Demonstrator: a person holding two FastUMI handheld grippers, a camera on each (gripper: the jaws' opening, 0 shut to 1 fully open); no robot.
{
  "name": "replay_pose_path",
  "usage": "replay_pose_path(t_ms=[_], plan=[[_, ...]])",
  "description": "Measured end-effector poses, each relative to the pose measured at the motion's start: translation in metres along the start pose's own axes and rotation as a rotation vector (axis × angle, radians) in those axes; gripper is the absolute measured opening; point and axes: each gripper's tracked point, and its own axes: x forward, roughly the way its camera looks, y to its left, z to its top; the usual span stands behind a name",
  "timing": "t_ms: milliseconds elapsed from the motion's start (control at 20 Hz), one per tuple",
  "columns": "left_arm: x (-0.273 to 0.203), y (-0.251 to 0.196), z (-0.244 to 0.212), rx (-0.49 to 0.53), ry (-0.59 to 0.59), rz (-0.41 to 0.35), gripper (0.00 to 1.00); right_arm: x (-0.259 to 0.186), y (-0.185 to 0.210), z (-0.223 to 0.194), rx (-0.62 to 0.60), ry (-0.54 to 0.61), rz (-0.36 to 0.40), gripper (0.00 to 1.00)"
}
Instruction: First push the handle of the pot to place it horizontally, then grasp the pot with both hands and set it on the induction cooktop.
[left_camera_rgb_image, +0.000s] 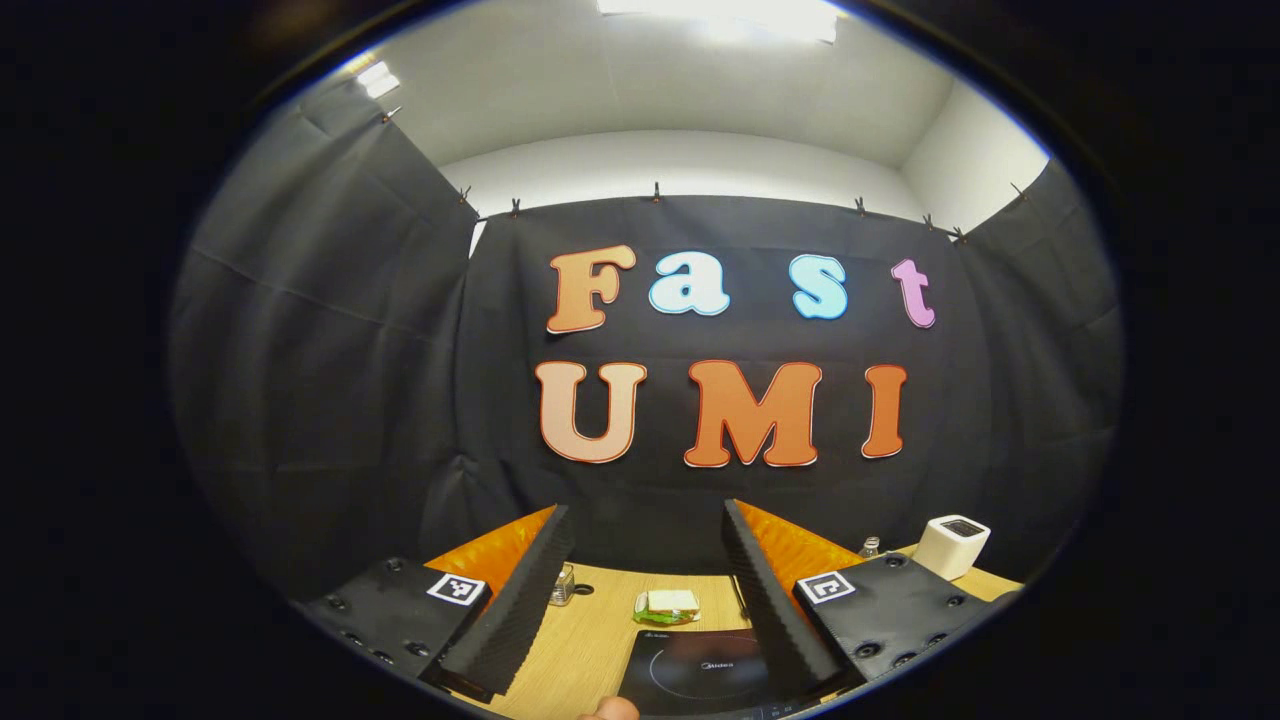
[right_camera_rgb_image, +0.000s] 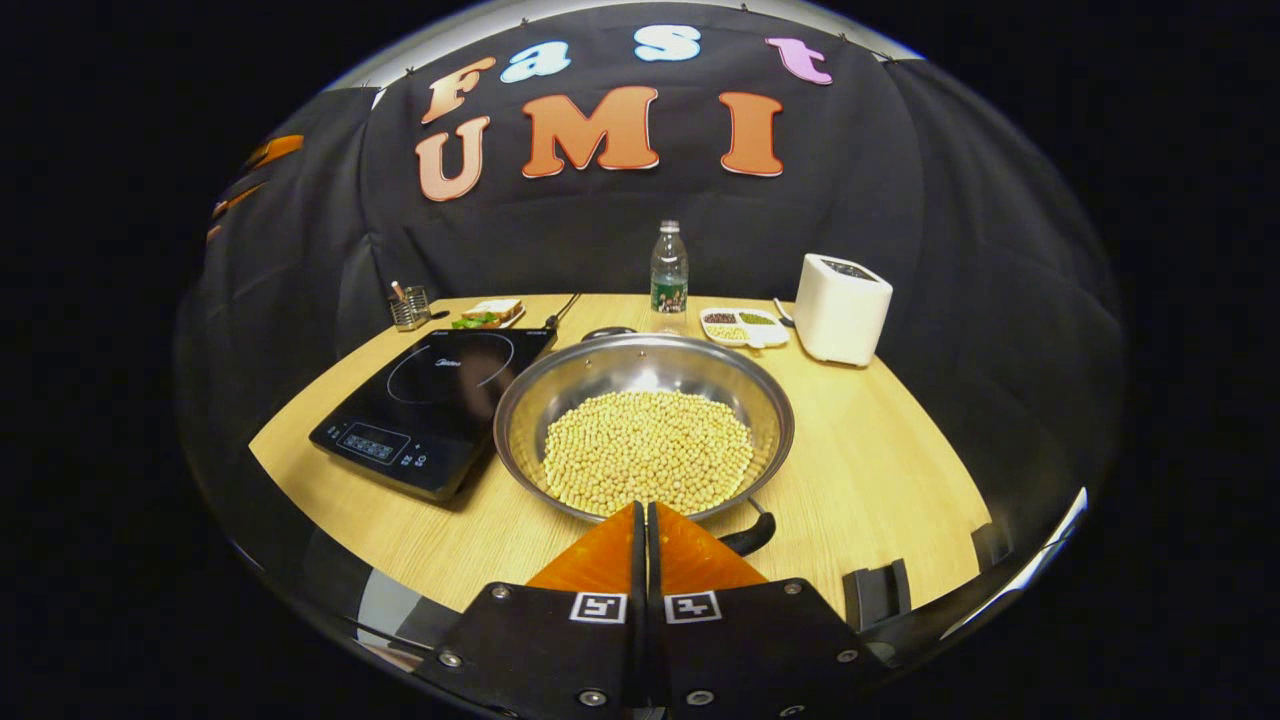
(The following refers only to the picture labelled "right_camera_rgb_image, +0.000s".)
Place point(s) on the white divided bean dish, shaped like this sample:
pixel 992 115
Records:
pixel 745 328

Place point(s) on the clear plastic water bottle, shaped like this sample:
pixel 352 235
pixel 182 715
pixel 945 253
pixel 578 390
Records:
pixel 669 275

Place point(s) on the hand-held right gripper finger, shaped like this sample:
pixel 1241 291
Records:
pixel 655 570
pixel 638 570

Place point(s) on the black backdrop cloth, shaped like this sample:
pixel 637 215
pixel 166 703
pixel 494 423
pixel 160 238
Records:
pixel 900 200

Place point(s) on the steel pot with soybeans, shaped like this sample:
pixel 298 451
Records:
pixel 640 450

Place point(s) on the black bracket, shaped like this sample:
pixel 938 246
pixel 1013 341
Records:
pixel 877 595
pixel 990 545

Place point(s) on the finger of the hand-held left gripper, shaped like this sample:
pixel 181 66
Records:
pixel 275 151
pixel 238 199

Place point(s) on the sandwich on white plate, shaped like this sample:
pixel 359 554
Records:
pixel 490 312

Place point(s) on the white toaster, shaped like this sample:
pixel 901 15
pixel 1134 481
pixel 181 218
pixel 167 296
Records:
pixel 840 315

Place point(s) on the black induction cooktop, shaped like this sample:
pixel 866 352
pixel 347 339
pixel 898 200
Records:
pixel 430 410

